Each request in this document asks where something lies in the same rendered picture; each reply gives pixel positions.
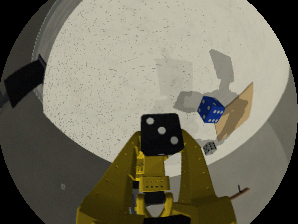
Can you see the tan flat mat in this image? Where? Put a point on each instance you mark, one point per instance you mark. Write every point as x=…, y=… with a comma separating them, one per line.
x=235, y=114

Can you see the blue die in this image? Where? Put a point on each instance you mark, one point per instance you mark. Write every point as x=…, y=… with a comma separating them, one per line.
x=210, y=109

